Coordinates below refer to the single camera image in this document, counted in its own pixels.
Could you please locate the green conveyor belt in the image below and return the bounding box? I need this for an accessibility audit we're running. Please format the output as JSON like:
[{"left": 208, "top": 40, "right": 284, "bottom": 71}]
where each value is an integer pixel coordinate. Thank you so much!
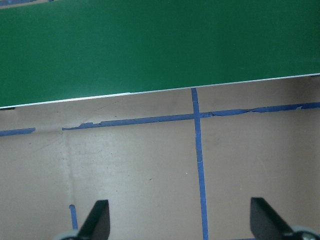
[{"left": 0, "top": 0, "right": 320, "bottom": 108}]

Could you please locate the right gripper black left finger source side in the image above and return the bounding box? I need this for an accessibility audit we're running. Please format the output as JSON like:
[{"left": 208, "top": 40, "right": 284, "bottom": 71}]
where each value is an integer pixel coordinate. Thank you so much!
[{"left": 76, "top": 199, "right": 110, "bottom": 240}]

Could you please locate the right gripper black right finger source side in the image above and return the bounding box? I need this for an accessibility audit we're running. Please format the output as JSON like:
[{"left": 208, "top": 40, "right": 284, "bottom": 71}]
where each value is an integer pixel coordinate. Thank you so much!
[{"left": 250, "top": 197, "right": 298, "bottom": 240}]

